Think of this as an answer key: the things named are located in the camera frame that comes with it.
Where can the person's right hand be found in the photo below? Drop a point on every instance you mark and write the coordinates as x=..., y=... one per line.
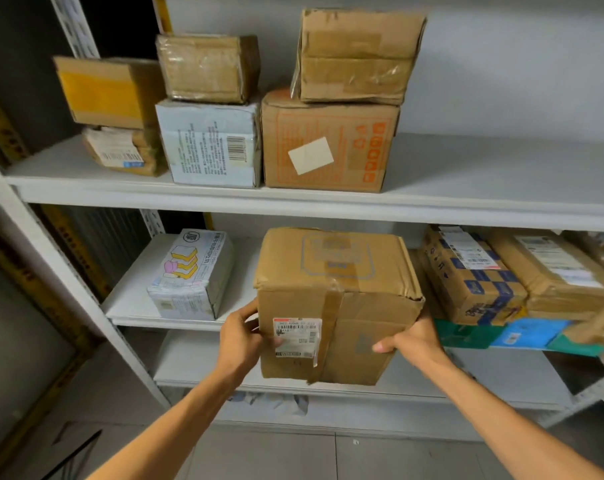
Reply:
x=422, y=347

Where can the person's left hand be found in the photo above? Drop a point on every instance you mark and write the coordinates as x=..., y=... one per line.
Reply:
x=239, y=344

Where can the blue checkered cardboard box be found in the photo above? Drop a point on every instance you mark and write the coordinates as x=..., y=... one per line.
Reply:
x=467, y=289

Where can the white printed carton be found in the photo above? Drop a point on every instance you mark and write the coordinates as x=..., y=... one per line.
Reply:
x=192, y=284

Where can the wide low cardboard box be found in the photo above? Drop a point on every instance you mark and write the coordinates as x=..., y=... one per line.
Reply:
x=292, y=264

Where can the white metal shelf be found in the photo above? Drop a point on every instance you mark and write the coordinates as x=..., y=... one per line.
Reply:
x=482, y=184

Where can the large box orange print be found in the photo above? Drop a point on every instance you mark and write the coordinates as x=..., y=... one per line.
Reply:
x=332, y=124

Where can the yellow fronted box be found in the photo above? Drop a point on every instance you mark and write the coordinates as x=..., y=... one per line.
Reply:
x=107, y=94

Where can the large dusty cardboard box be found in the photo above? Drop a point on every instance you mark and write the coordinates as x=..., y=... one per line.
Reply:
x=357, y=59

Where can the person's left forearm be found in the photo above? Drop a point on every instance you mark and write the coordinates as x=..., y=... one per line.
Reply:
x=172, y=429

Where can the person's right forearm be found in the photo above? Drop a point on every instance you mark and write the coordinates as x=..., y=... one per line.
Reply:
x=506, y=424

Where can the small blue box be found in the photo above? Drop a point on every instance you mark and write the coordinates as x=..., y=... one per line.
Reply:
x=531, y=332

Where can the squat cardboard box white label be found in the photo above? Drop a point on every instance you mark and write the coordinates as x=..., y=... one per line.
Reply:
x=546, y=284

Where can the small long brown box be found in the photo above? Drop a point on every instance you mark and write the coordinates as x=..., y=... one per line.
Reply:
x=591, y=329

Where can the crumpled grey plastic wrap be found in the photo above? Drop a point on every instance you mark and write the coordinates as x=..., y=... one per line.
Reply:
x=272, y=402

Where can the dull yellow perforated upright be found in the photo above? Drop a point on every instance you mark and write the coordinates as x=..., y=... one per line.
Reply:
x=77, y=249

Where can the yellow sticker strip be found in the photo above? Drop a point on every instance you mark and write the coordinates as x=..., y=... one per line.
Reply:
x=162, y=12

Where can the dull yellow wall strip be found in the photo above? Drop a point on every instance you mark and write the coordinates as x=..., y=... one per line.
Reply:
x=32, y=289

